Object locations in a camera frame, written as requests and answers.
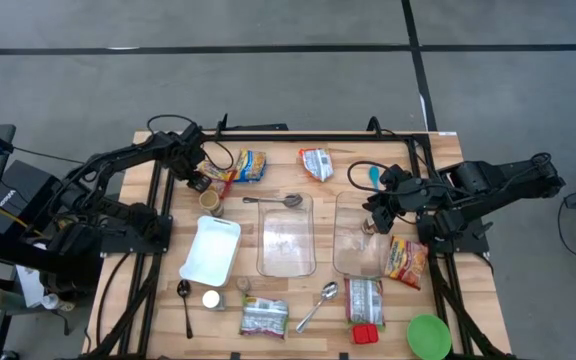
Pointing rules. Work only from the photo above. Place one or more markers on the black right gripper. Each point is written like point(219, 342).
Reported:
point(403, 190)

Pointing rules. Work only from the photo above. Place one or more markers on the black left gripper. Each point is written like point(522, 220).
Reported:
point(188, 147)

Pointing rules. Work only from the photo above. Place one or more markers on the jar with tan lid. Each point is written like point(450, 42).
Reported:
point(210, 199)

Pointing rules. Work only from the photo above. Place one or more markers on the teal plastic spoon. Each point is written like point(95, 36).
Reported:
point(374, 175)

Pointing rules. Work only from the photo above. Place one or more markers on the yellow blue noodle packet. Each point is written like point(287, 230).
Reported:
point(250, 165)

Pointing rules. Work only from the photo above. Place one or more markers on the orange white snack packet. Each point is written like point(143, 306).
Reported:
point(318, 164)

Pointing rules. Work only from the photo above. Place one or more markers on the red square lid container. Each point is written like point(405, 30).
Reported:
point(365, 334)

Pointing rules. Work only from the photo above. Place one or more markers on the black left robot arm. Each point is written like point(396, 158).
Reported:
point(128, 150)

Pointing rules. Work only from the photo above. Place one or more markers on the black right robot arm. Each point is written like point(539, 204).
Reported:
point(508, 175)

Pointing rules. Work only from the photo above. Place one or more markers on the yellow red noodle packet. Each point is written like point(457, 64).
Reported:
point(408, 260)

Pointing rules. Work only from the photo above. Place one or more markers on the clear plastic bin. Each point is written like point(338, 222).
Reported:
point(288, 250)
point(353, 255)

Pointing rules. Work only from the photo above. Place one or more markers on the white rectangular tray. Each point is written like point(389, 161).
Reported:
point(210, 252)

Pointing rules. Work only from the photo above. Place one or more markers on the red green white packet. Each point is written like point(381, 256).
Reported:
point(364, 300)

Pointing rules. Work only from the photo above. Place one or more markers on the shiny silver spoon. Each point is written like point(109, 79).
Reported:
point(329, 290)

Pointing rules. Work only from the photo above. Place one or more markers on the grey metal spoon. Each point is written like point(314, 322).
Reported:
point(293, 200)

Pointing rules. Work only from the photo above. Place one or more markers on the dark metal spoon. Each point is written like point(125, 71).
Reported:
point(183, 287)

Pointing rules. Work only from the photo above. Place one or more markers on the small brown lid jar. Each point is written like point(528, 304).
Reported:
point(242, 284)

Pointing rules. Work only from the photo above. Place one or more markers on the white lid jar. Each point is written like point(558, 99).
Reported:
point(211, 299)

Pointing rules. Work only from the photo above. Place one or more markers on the green white purple packet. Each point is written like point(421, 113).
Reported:
point(264, 317)

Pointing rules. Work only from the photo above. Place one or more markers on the black bulky equipment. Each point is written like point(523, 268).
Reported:
point(75, 275)

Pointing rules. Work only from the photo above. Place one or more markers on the black cardboard box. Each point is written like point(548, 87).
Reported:
point(23, 192)

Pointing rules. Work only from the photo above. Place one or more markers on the white paper sheet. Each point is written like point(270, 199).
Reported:
point(30, 285)

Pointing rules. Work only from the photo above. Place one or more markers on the olive fabric bundle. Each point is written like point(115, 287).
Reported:
point(8, 299)

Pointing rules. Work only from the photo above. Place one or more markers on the black camera bracket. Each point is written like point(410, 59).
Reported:
point(223, 125)

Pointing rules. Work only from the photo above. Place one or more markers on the black frame clamp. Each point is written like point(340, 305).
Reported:
point(374, 125)

